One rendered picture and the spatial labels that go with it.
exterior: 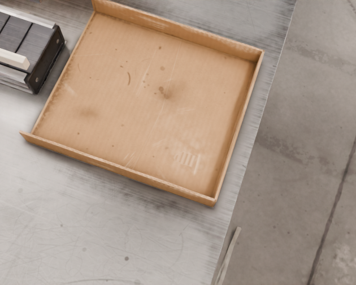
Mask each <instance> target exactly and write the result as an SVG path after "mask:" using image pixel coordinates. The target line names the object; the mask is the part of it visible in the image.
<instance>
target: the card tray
mask: <svg viewBox="0 0 356 285"><path fill-rule="evenodd" d="M92 5H93V10H94V11H93V13H92V15H91V17H90V19H89V21H88V23H87V25H86V27H85V29H84V31H83V32H82V34H81V36H80V38H79V40H78V42H77V44H76V46H75V48H74V50H73V52H72V54H71V56H70V58H69V60H68V62H67V63H66V65H65V67H64V69H63V71H62V73H61V75H60V77H59V79H58V81H57V83H56V85H55V87H54V89H53V91H52V93H51V95H50V96H49V98H48V100H47V102H46V104H45V106H44V108H43V110H42V111H41V113H40V116H39V117H38V119H37V121H36V124H35V125H34V127H33V129H32V131H31V133H27V132H24V131H21V130H20V131H19V133H20V134H21V135H22V136H23V137H24V138H25V139H26V141H27V142H29V143H32V144H35V145H38V146H41V147H44V148H46V149H50V150H52V151H55V152H58V153H61V154H64V155H66V156H69V157H72V158H75V159H78V160H80V161H83V162H86V163H89V164H91V165H95V166H97V167H100V168H103V169H105V170H109V171H112V172H114V173H117V174H120V175H122V176H126V177H128V178H131V179H134V180H137V181H139V182H142V183H145V184H148V185H151V186H153V187H157V188H159V189H162V190H165V191H167V192H171V193H174V194H176V195H179V196H182V197H185V198H188V199H190V200H193V201H196V202H199V203H201V204H204V205H207V206H210V207H212V208H213V206H214V205H215V203H216V201H217V199H218V195H219V192H220V189H221V186H222V183H223V180H224V177H225V173H226V170H227V167H228V164H229V161H230V158H231V155H232V152H233V148H234V146H235V143H236V139H237V136H238V133H239V130H240V127H241V124H242V120H243V118H244V115H245V111H246V108H247V105H248V102H249V99H250V96H251V93H252V90H253V86H254V83H255V80H256V78H257V74H258V71H259V68H260V65H261V62H262V59H263V55H264V52H265V50H262V49H259V48H257V47H253V46H250V45H247V44H243V43H240V42H237V41H234V40H231V39H228V38H225V37H222V36H218V35H215V34H212V33H209V32H206V31H202V30H200V29H197V28H193V27H190V26H187V25H184V24H181V23H178V22H175V21H172V20H168V19H165V18H161V17H159V16H156V15H153V14H149V13H147V12H143V11H140V10H136V9H134V8H131V7H128V6H125V5H121V4H118V3H115V2H112V1H108V0H92Z"/></svg>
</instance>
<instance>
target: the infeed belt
mask: <svg viewBox="0 0 356 285"><path fill-rule="evenodd" d="M54 32H55V30H54V29H51V28H48V27H45V26H43V25H39V24H36V23H32V22H31V21H27V20H24V19H21V18H17V17H15V16H10V15H9V14H5V13H3V12H0V48H1V49H4V50H7V51H10V52H12V53H15V54H19V55H22V56H24V57H26V58H27V60H28V61H29V63H30V65H29V67H28V69H27V70H24V69H22V68H19V67H15V66H12V65H10V64H7V63H4V62H1V61H0V64H1V65H3V66H6V67H9V68H12V69H15V70H18V71H21V72H24V73H26V74H32V73H33V71H34V69H35V68H36V66H37V63H38V62H39V60H40V58H41V57H42V55H43V53H44V51H45V49H46V47H47V45H48V44H49V42H50V40H51V38H52V36H53V34H54Z"/></svg>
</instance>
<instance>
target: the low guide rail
mask: <svg viewBox="0 0 356 285"><path fill-rule="evenodd" d="M0 61H1V62H4V63H7V64H10V65H12V66H15V67H19V68H22V69H24V70H27V69H28V67H29V65H30V63H29V61H28V60H27V58H26V57H24V56H22V55H19V54H15V53H12V52H10V51H7V50H4V49H1V48H0Z"/></svg>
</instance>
